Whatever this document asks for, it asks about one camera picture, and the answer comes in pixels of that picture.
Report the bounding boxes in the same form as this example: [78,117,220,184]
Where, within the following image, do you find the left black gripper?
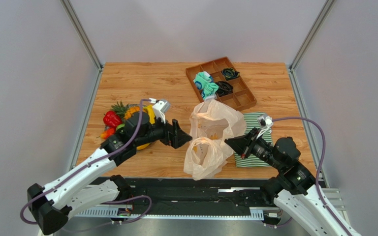
[134,111,192,148]

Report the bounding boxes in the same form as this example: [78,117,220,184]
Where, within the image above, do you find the translucent beige plastic bag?
[184,99,247,180]

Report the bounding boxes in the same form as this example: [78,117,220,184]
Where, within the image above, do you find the yellow banana bunch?
[136,105,156,151]

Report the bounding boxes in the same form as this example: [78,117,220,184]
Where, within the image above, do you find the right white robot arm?
[225,128,359,236]

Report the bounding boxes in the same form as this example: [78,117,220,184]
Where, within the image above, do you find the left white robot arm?
[25,113,192,236]

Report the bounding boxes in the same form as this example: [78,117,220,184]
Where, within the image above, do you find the green striped cloth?
[234,112,274,168]

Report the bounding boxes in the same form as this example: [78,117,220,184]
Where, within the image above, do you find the mint green sock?
[193,71,219,100]

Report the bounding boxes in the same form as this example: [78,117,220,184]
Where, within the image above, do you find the small pineapple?
[111,101,140,120]

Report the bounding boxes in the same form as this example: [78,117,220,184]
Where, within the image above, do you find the black yellow sock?
[221,67,240,81]

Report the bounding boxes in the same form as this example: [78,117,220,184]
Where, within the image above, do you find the red orange peach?
[100,128,116,140]

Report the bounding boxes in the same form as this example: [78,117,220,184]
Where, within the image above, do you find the red bell pepper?
[103,111,123,128]

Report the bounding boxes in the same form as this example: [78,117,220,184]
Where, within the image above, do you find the brown compartment tray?
[186,57,257,111]

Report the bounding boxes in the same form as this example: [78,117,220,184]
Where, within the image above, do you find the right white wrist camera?
[257,113,274,138]

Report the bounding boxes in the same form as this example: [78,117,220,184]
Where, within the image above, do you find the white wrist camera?
[257,113,274,138]
[150,98,171,124]

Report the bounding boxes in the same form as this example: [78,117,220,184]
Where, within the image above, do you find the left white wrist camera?
[150,98,171,124]

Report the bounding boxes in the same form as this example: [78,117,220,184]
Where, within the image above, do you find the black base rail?
[78,178,283,220]

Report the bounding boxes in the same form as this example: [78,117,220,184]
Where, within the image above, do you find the left aluminium frame post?
[60,0,103,71]

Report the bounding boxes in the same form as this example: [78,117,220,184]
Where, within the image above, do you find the aluminium frame post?
[60,0,103,71]
[289,0,337,70]

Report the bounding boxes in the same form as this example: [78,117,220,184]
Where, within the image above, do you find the right aluminium frame post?
[289,0,337,70]

